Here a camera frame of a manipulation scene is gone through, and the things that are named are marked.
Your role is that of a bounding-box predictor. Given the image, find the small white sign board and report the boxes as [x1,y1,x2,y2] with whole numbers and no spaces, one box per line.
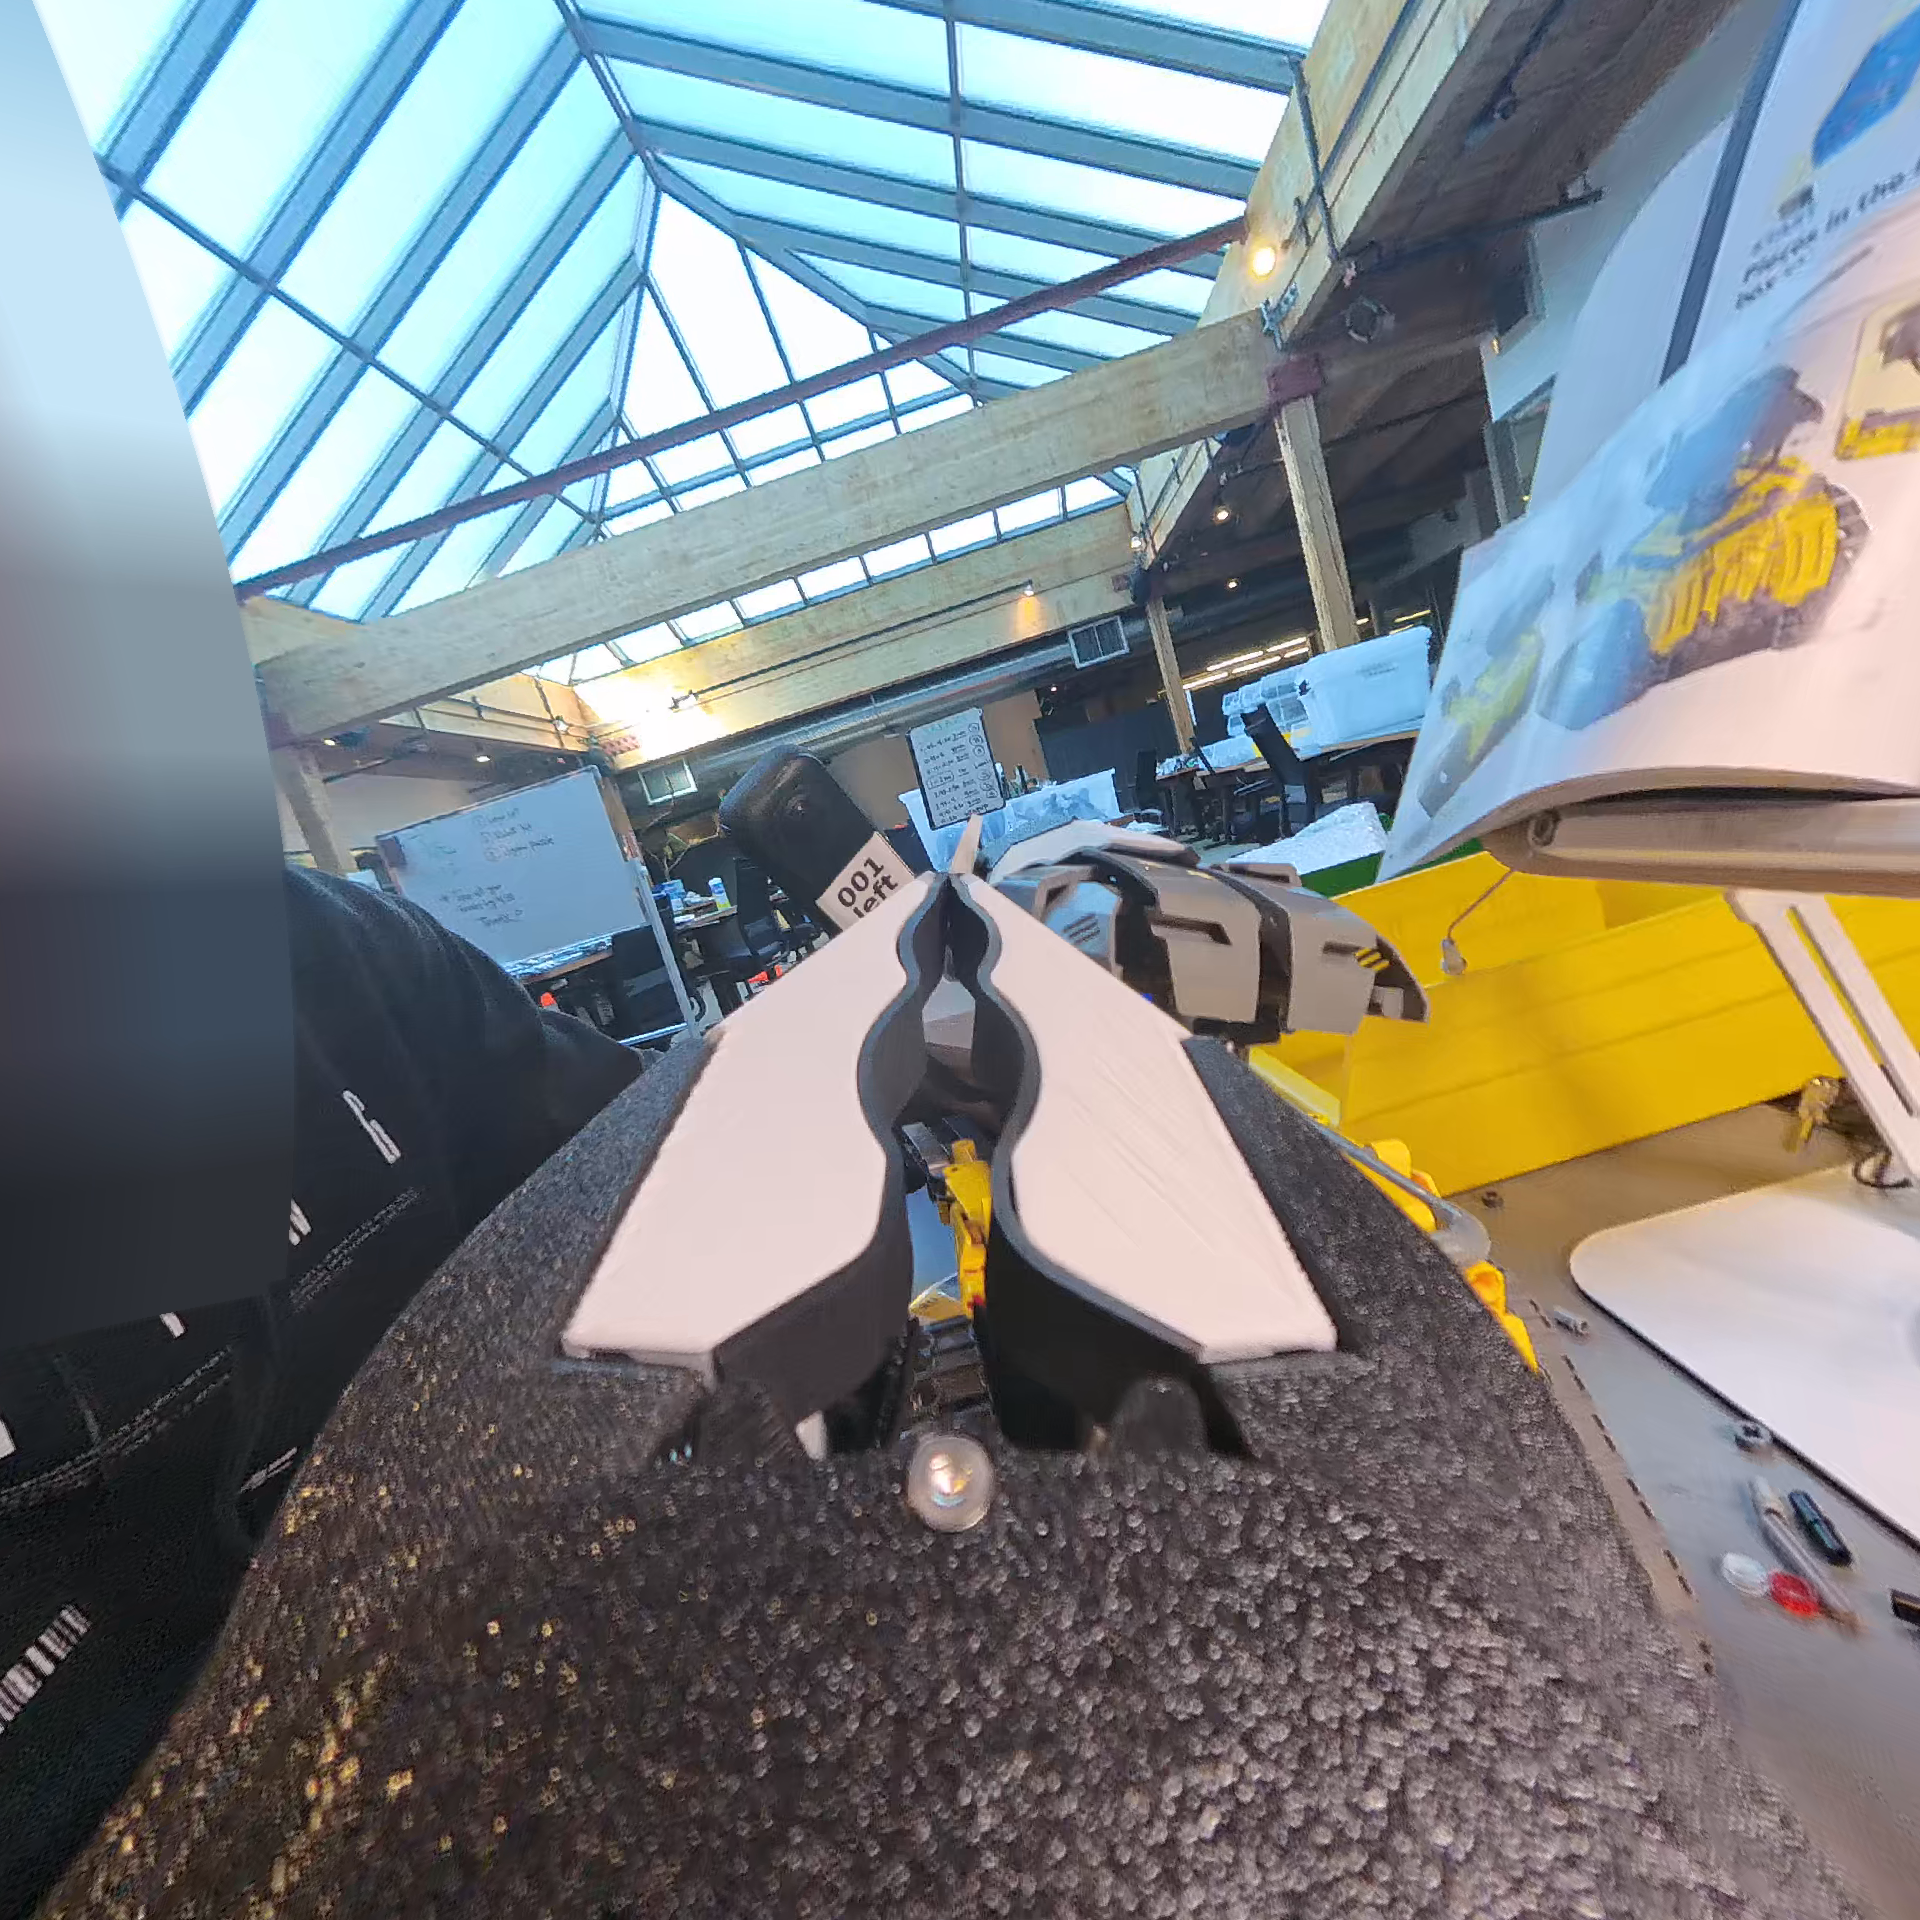
[908,709,1007,831]

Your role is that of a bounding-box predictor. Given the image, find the black office chair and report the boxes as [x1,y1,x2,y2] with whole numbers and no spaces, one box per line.
[1240,703,1340,846]
[603,918,688,1039]

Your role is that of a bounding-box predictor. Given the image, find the grey desk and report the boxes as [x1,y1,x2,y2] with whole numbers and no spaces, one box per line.
[1447,1073,1920,1920]

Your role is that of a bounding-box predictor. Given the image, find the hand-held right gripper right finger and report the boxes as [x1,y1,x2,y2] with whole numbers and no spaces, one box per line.
[943,871,1340,1449]

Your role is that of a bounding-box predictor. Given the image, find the thin grey axle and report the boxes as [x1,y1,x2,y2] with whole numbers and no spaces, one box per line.
[1745,1477,1864,1634]

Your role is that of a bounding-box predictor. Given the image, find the printed task sheet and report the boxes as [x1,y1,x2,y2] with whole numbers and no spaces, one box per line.
[1662,0,1920,383]

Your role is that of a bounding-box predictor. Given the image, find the open building instruction booklet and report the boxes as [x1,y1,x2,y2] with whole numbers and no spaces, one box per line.
[1380,323,1920,885]

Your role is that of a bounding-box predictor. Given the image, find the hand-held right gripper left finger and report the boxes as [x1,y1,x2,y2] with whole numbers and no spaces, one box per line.
[560,871,968,1449]

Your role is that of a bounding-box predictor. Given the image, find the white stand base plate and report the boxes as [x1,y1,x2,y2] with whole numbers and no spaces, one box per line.
[1569,1169,1920,1550]

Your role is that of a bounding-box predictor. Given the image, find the metal booklet stand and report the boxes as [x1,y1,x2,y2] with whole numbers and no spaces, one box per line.
[1440,791,1920,1187]

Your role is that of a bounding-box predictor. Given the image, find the stack of white storage bins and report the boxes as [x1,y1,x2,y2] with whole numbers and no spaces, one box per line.
[1222,626,1435,762]

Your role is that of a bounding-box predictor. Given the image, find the large yellow plastic bin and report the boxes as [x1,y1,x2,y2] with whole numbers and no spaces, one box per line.
[1252,853,1920,1197]

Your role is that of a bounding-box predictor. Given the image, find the white bubble wrap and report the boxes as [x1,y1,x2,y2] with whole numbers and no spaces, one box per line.
[1231,803,1391,876]

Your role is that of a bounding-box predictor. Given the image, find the large rolling whiteboard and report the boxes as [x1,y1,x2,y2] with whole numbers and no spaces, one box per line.
[375,769,704,1039]

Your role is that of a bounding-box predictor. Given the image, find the person in black sweatshirt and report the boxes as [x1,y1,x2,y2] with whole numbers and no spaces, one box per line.
[0,1078,495,1920]

